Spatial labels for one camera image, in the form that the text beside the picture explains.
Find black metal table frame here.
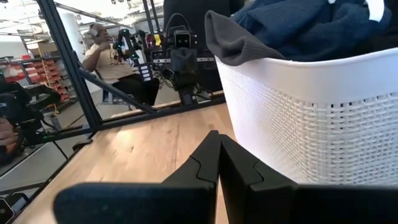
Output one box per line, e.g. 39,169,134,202
35,0,227,147

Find black office chair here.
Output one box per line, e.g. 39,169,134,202
0,81,62,147

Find white woven plastic laundry basket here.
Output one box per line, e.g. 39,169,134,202
215,47,398,187

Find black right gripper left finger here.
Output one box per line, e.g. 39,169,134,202
53,130,221,224

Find black camera cable loop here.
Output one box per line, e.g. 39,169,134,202
165,12,194,37

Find brown cardboard box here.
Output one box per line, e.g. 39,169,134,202
30,41,59,58

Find person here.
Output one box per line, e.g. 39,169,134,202
81,23,160,106

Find person's hand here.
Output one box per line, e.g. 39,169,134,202
0,118,19,156

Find shelf with red bins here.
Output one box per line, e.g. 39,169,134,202
0,55,78,106

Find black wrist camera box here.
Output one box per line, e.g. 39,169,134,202
173,29,193,49

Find large black panel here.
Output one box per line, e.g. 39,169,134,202
162,0,233,91

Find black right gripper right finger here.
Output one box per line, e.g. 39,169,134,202
218,134,398,224

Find grey ribbed knit garment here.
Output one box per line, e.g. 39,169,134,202
204,10,285,67

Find white cloth piece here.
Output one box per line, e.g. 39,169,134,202
365,0,386,23

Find navy blue fleece garment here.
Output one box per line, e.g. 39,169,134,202
230,0,392,62

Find white round pillar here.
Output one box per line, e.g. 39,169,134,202
60,12,85,63

